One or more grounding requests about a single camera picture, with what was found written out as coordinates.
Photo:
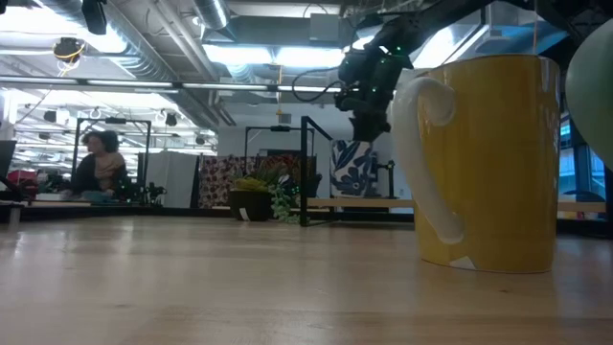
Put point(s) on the blue floral white mug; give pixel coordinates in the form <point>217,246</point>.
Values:
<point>354,170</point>

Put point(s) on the sage green mug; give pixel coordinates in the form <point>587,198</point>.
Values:
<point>594,86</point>

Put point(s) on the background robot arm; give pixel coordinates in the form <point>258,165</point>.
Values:
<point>143,194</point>

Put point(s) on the grey ceiling box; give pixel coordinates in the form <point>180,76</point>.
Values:
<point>325,28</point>

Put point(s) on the succulent in black pot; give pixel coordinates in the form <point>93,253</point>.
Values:
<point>251,203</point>

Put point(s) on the floral patterned background panel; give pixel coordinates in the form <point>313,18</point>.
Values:
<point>215,179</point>

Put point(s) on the white background panel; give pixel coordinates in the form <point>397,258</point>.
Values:
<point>172,179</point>

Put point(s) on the long ceiling light tube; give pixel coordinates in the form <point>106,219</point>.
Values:
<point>143,84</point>

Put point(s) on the person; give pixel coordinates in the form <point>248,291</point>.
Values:
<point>98,172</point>

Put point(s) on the black round ceiling device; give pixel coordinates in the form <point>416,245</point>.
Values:
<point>68,49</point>

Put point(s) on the wooden shelf black frame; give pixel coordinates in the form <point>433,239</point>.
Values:
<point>359,203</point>

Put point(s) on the low black background frame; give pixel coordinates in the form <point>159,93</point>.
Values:
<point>280,128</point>

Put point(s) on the silver ventilation duct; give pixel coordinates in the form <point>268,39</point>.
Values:
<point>211,12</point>

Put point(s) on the tall black background frame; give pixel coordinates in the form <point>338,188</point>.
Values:
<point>147,144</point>

